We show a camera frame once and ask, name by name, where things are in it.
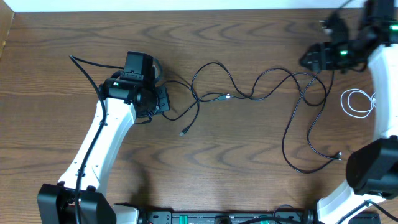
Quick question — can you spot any white usb cable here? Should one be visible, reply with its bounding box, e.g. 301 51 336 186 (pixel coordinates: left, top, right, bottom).
340 88 377 119

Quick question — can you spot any black usb cable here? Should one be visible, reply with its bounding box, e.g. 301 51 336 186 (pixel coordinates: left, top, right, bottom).
160 61 327 137

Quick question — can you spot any long black cable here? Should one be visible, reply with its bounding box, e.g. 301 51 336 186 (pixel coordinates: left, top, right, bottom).
281 70 343 174

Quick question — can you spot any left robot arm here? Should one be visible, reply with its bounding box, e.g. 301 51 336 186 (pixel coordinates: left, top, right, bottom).
37 51 170 223

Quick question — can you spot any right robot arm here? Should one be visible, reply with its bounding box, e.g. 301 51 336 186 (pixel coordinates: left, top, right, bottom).
299 0 397 223

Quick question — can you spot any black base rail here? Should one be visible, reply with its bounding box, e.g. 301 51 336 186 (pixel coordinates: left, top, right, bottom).
136 210 382 224

